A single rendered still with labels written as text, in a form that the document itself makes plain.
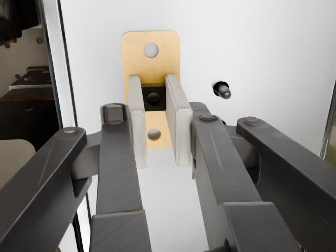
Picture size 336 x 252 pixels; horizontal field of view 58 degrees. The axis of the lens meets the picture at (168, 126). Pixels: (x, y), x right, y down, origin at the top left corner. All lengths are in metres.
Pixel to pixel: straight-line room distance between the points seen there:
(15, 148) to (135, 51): 0.13
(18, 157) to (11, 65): 0.30
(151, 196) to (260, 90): 0.12
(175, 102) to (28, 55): 0.41
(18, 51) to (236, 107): 0.40
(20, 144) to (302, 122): 0.22
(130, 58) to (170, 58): 0.03
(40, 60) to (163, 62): 0.36
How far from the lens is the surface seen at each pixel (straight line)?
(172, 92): 0.17
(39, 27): 0.40
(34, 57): 0.54
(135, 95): 0.16
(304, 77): 0.25
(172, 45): 0.20
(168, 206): 0.26
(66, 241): 0.29
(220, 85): 0.22
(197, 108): 0.16
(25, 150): 0.27
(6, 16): 0.21
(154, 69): 0.21
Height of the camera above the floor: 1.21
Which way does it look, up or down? 66 degrees down
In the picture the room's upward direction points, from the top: 165 degrees clockwise
